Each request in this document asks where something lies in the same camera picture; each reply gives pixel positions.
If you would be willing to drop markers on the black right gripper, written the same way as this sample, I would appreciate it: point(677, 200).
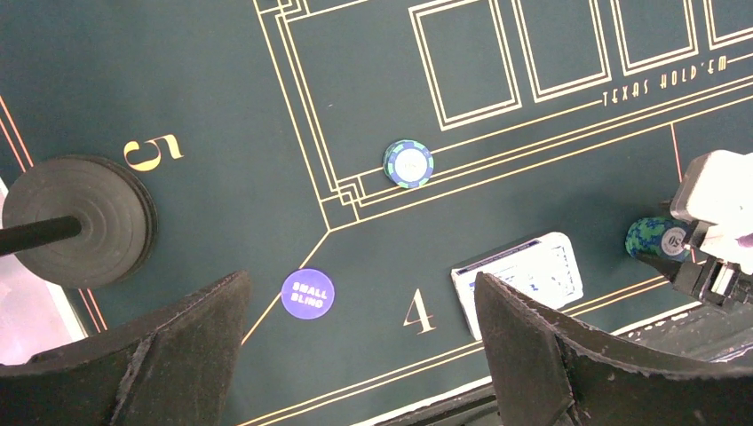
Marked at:
point(716, 282)

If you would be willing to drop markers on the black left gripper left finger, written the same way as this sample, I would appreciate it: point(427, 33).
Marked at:
point(172, 366)

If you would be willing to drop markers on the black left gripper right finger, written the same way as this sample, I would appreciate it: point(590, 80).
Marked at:
point(548, 368)

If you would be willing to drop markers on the purple small blind button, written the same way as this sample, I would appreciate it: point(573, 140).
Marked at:
point(308, 294)

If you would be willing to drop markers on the green blue poker chip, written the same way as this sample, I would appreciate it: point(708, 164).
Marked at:
point(408, 163)

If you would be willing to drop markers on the blue white card deck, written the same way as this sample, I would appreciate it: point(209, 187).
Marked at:
point(543, 268)

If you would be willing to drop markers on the green poker mat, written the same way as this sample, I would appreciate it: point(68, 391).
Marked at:
point(259, 128)

